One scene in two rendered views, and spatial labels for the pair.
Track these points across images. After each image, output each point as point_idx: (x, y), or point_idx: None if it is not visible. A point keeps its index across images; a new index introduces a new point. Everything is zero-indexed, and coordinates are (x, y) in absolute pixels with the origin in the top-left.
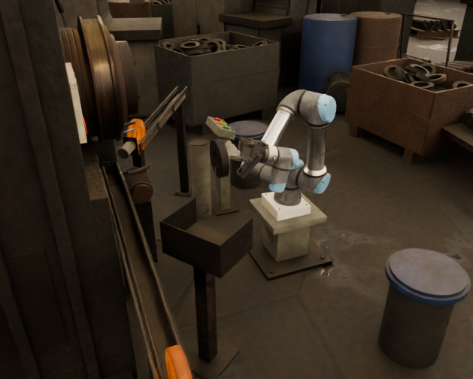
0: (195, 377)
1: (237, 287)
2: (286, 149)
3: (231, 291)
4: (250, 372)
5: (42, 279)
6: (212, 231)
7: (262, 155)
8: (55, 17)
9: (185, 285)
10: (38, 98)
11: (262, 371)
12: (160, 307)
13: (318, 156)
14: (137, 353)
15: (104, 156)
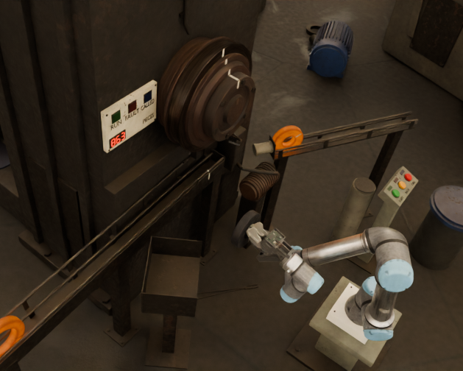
0: (143, 350)
1: (258, 329)
2: (310, 274)
3: (251, 327)
4: None
5: (73, 205)
6: (195, 275)
7: (283, 259)
8: (93, 68)
9: (233, 286)
10: (76, 110)
11: None
12: None
13: (376, 307)
14: None
15: (226, 144)
